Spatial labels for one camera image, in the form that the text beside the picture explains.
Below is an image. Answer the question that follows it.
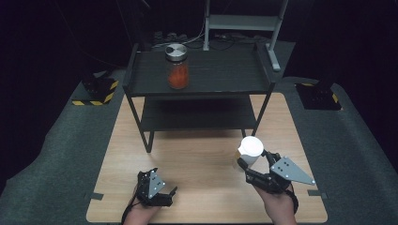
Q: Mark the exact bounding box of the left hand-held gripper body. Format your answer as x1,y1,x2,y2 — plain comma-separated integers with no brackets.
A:
135,170,174,208

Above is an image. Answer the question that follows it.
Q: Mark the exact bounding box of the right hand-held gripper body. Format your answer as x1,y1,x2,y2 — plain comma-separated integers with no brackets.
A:
245,152,316,195

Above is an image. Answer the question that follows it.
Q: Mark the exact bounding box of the black two-tier shelf rack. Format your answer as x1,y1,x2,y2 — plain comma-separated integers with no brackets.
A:
121,41,277,154

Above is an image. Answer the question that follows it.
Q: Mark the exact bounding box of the glass spice jar metal lid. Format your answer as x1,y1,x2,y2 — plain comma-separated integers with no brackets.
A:
164,42,191,90

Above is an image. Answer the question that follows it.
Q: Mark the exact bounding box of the person's left hand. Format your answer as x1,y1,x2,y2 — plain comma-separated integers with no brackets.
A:
122,187,161,225

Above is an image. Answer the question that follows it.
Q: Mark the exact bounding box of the person's right hand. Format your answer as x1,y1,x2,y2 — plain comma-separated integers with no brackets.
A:
253,183,299,225

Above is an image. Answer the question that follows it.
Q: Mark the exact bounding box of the grey tape piece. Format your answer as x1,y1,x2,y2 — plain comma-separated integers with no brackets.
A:
306,188,329,201

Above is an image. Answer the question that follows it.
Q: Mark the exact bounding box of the black base with striped edge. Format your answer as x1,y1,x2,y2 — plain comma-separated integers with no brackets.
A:
71,72,120,107
295,79,343,112

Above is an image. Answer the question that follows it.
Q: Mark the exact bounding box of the grey felt mat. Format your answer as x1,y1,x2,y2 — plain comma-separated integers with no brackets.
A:
0,39,398,225

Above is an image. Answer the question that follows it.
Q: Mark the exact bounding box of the grey metal stand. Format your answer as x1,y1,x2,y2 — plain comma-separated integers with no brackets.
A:
202,0,290,73

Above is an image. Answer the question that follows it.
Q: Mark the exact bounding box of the black power strip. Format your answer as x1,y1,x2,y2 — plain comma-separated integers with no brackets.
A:
152,30,190,45

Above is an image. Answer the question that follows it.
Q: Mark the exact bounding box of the black wrist strap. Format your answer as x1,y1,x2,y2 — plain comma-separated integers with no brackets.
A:
285,187,300,216
120,191,140,225

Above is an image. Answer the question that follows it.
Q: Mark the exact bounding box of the black cable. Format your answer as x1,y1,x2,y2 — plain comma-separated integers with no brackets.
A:
187,32,273,52

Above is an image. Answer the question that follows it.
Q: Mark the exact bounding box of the white cable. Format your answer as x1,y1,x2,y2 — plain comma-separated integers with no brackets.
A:
152,17,208,49

